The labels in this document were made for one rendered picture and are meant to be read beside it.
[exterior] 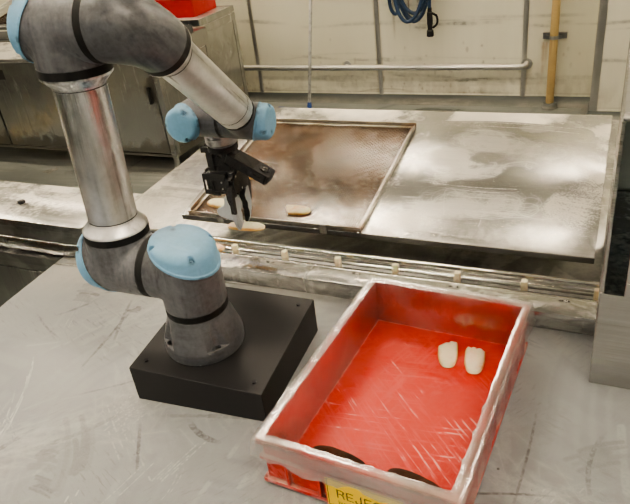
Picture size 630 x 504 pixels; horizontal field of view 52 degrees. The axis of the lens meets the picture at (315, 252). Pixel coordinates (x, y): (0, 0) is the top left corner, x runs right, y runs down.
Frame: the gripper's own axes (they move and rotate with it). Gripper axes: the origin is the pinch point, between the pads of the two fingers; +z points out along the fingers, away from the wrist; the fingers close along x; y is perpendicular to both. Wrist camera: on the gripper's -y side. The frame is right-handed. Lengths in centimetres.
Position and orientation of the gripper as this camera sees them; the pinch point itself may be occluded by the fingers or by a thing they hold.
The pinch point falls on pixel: (245, 221)
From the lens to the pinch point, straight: 157.9
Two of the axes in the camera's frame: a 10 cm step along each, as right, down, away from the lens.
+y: -9.3, -0.8, 3.6
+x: -3.4, 5.1, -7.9
